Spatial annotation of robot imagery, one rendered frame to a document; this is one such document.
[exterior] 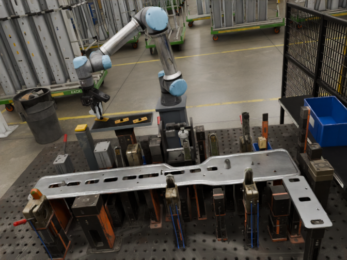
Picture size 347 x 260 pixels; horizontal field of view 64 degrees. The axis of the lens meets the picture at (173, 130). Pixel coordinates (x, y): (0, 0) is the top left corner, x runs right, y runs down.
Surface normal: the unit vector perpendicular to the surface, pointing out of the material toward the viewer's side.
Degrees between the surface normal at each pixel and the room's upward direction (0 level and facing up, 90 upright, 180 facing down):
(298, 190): 0
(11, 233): 0
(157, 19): 82
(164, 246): 0
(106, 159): 90
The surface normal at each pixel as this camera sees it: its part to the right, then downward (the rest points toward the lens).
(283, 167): -0.15, -0.85
